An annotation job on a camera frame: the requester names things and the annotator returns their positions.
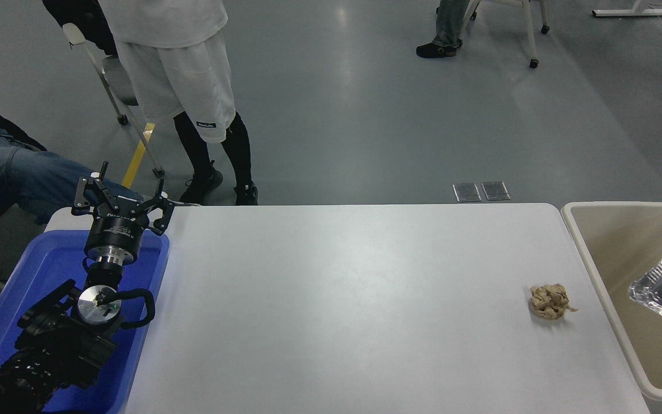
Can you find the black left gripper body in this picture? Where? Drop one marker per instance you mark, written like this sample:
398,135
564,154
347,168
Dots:
117,233

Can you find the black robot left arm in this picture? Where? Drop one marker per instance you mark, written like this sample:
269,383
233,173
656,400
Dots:
55,345

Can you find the metal floor plate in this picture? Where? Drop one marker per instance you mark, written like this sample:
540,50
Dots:
466,192
496,191

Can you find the seated person in jeans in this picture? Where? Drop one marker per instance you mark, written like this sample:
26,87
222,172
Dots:
15,175

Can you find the blue plastic tray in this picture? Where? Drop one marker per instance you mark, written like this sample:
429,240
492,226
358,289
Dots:
32,270

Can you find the white folding chair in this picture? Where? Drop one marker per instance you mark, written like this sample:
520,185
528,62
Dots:
114,77

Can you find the standing person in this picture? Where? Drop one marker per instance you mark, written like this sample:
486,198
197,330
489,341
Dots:
176,69

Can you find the seated person with dark shoes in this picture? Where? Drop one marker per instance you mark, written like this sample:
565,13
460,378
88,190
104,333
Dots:
449,23

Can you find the crumpled tan paper ball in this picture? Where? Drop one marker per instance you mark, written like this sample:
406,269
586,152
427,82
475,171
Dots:
549,302

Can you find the large pale bin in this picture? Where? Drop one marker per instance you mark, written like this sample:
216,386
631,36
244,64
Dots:
612,253

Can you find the white stand foot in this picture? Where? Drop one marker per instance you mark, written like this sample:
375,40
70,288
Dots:
635,12

